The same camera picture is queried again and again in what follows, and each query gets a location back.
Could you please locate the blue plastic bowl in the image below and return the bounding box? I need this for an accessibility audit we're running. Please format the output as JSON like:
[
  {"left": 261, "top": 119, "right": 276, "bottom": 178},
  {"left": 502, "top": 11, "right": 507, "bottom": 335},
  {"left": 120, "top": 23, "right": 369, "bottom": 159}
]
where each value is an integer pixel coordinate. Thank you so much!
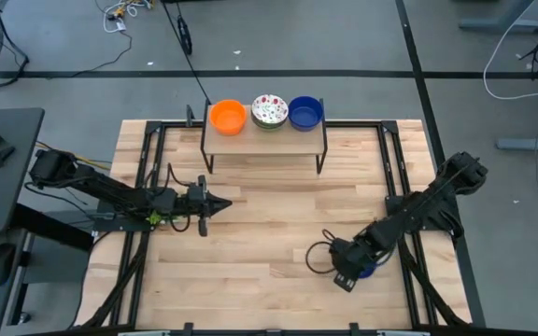
[
  {"left": 358, "top": 262, "right": 379, "bottom": 281},
  {"left": 287, "top": 95, "right": 325, "bottom": 133}
]

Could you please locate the yellow cable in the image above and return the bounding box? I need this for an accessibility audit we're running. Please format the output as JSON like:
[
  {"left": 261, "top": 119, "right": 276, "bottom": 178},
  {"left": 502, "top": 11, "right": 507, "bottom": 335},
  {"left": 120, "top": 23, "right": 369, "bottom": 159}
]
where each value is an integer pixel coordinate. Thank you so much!
[{"left": 35, "top": 141, "right": 112, "bottom": 172}]

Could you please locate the orange plastic bowl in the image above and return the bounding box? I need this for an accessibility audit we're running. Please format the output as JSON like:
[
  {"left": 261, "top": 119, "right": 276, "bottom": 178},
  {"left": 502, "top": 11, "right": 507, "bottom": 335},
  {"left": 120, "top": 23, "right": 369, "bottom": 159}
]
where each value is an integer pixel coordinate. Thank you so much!
[{"left": 208, "top": 98, "right": 248, "bottom": 137}]

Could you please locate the wooden shelf with black legs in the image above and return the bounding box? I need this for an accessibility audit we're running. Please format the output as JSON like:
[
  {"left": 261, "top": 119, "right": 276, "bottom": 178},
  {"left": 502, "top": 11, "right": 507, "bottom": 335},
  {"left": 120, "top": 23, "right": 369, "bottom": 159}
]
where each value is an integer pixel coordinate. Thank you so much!
[{"left": 200, "top": 97, "right": 330, "bottom": 176}]

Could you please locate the white cable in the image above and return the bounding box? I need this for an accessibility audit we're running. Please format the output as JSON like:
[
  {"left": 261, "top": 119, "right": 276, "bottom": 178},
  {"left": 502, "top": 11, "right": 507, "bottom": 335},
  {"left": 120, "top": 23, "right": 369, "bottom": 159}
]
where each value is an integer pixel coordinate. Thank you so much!
[{"left": 482, "top": 0, "right": 538, "bottom": 102}]

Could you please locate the black aluminium frame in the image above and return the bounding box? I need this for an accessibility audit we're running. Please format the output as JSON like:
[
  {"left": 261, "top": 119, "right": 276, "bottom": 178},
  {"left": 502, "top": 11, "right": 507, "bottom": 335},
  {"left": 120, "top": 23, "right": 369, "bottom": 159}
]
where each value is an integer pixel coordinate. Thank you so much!
[{"left": 70, "top": 119, "right": 488, "bottom": 336}]

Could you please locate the black desk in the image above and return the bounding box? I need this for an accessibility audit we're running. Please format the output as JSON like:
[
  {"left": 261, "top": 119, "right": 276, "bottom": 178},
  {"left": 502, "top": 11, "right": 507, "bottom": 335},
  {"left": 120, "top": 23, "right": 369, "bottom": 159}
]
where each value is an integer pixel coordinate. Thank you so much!
[{"left": 0, "top": 106, "right": 46, "bottom": 237}]

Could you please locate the green floral-print bowl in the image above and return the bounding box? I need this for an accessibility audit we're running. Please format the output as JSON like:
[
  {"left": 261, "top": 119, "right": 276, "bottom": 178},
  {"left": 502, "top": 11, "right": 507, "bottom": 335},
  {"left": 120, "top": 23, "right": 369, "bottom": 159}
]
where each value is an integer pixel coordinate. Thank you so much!
[
  {"left": 252, "top": 119, "right": 288, "bottom": 132},
  {"left": 250, "top": 93, "right": 290, "bottom": 127}
]

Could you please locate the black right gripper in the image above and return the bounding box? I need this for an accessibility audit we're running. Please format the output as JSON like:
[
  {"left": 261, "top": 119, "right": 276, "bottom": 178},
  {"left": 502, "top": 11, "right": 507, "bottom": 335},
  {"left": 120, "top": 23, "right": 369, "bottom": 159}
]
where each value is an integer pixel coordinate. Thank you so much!
[{"left": 328, "top": 231, "right": 389, "bottom": 294}]

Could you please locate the black camera cable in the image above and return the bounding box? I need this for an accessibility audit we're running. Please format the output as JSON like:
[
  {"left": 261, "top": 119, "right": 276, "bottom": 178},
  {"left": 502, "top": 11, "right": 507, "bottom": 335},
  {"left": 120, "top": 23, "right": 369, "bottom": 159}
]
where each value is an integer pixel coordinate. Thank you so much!
[{"left": 304, "top": 227, "right": 341, "bottom": 276}]

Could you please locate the white power strip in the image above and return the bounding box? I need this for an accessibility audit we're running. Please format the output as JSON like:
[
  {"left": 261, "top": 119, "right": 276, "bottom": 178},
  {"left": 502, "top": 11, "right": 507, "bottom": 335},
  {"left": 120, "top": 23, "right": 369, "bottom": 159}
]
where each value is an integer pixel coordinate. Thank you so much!
[{"left": 93, "top": 0, "right": 156, "bottom": 35}]

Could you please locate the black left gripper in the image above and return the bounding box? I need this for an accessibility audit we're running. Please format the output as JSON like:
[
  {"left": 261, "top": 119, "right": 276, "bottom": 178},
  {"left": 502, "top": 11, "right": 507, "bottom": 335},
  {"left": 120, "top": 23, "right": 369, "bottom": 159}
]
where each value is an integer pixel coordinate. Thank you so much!
[{"left": 174, "top": 174, "right": 234, "bottom": 238}]

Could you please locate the grey desk leg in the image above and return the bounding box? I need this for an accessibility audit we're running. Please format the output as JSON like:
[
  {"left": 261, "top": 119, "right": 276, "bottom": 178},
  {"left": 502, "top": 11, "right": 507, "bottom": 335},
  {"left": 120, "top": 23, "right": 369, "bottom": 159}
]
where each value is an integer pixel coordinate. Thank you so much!
[
  {"left": 495, "top": 134, "right": 538, "bottom": 153},
  {"left": 458, "top": 0, "right": 538, "bottom": 35}
]

